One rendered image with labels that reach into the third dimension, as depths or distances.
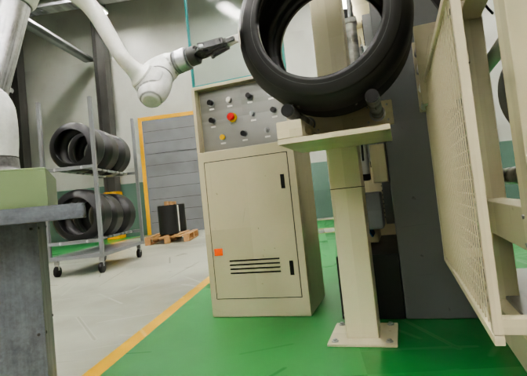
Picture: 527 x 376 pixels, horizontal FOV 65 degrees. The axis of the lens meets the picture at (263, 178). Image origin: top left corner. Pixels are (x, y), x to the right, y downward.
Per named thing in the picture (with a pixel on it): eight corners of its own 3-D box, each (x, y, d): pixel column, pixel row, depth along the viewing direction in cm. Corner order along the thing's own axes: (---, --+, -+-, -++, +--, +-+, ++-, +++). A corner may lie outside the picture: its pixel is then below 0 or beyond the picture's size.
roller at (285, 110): (303, 120, 173) (313, 118, 172) (303, 130, 173) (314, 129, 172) (279, 104, 140) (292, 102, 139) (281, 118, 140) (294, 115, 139)
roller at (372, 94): (381, 106, 163) (384, 117, 163) (370, 110, 165) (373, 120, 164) (376, 86, 130) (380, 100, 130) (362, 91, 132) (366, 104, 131)
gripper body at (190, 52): (181, 45, 159) (202, 36, 156) (192, 52, 167) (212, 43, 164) (186, 63, 158) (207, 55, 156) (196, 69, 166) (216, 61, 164)
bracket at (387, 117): (297, 138, 176) (295, 116, 177) (394, 124, 164) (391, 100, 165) (296, 137, 173) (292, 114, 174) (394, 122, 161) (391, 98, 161)
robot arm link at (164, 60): (186, 67, 172) (179, 84, 162) (154, 79, 176) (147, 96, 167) (172, 45, 165) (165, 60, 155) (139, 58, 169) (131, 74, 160)
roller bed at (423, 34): (419, 112, 173) (411, 43, 174) (458, 107, 168) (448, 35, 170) (422, 104, 154) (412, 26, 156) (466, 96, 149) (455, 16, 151)
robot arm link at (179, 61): (179, 55, 169) (192, 49, 167) (185, 76, 168) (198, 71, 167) (168, 48, 161) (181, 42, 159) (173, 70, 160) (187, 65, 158)
